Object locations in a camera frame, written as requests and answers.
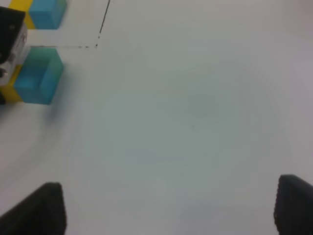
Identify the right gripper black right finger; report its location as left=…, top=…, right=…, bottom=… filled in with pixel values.
left=273, top=174, right=313, bottom=235

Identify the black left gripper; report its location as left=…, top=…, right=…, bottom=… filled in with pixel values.
left=0, top=6, right=25, bottom=64

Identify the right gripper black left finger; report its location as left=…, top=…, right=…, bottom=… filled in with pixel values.
left=0, top=182, right=67, bottom=235

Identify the green cube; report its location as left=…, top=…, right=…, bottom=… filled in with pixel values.
left=21, top=47, right=64, bottom=77

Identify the yellow template cube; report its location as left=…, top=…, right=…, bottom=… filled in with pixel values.
left=8, top=0, right=36, bottom=30

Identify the blue template cube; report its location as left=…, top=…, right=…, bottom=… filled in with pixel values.
left=28, top=0, right=67, bottom=30

